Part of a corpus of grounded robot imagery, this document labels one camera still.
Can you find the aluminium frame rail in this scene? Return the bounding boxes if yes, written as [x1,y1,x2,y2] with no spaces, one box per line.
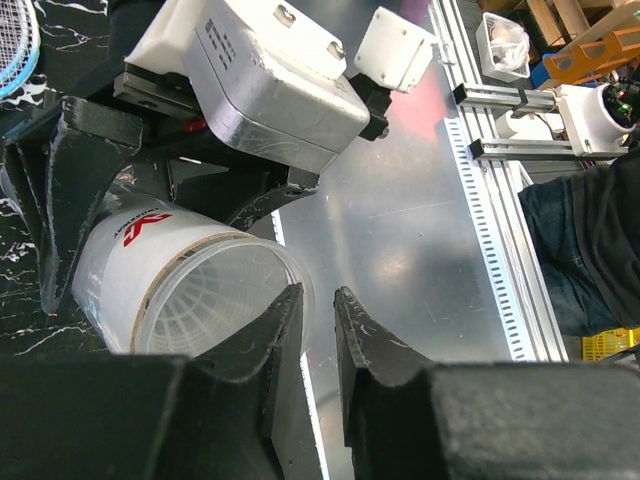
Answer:
[432,0,569,364]

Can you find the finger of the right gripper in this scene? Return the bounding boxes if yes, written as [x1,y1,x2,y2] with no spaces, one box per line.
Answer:
[14,97,144,315]

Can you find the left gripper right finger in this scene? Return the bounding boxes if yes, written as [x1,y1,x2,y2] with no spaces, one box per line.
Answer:
[334,287,639,479]

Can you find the white shuttlecock tube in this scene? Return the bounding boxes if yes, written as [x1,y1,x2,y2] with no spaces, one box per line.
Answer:
[71,182,315,356]

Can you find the seated person dark clothes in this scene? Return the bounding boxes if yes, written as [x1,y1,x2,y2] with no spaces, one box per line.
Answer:
[519,150,639,337]

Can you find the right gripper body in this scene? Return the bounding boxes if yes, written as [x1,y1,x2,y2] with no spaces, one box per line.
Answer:
[1,69,319,230]

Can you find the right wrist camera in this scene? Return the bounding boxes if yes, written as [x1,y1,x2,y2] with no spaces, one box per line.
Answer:
[114,1,370,174]

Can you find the blue badminton racket lower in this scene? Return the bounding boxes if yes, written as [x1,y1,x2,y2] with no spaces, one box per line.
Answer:
[1,0,40,99]

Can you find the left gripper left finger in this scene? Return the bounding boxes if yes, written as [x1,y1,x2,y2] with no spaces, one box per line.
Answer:
[1,284,305,479]

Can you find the white clutter box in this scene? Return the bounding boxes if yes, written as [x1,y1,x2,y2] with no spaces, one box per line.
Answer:
[476,12,530,83]

